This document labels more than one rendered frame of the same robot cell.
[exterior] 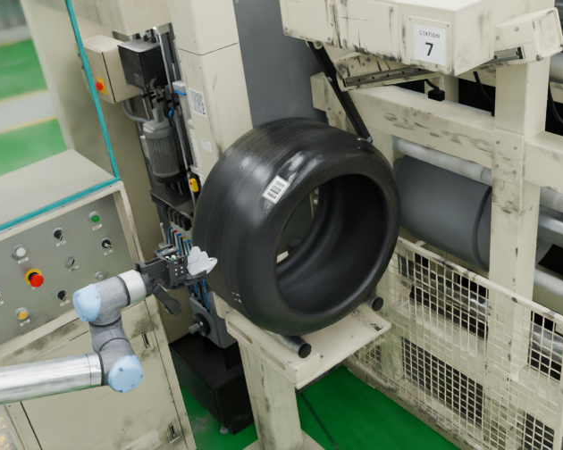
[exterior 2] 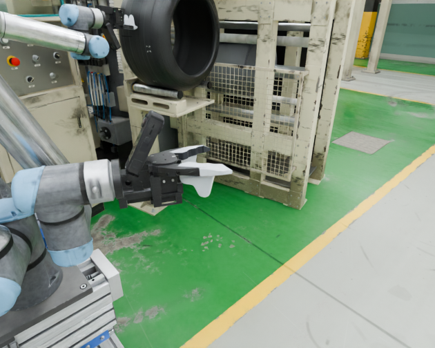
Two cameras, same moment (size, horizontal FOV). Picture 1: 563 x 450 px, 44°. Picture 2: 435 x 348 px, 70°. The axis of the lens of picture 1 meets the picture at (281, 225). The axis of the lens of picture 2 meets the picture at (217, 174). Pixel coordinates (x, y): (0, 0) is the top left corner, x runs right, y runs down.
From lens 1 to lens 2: 1.01 m
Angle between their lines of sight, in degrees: 21
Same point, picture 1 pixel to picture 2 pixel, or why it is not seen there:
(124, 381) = (99, 47)
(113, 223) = not seen: hidden behind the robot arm
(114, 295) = (86, 12)
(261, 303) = (162, 51)
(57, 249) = (27, 48)
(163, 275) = (111, 18)
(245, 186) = not seen: outside the picture
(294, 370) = (175, 104)
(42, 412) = not seen: hidden behind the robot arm
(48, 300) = (21, 81)
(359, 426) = (188, 187)
